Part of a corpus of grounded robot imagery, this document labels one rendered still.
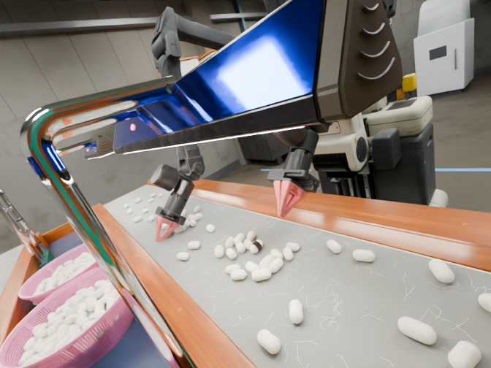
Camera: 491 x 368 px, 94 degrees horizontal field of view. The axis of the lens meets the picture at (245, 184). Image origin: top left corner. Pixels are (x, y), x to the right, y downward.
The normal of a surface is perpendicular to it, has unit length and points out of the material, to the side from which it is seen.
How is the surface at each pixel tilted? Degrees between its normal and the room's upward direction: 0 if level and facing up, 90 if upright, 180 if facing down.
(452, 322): 0
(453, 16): 72
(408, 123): 90
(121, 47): 90
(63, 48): 90
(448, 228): 0
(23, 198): 90
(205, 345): 0
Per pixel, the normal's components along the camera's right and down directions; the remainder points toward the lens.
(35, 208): 0.66, 0.04
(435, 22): -0.78, 0.15
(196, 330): -0.32, -0.89
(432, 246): -0.73, -0.31
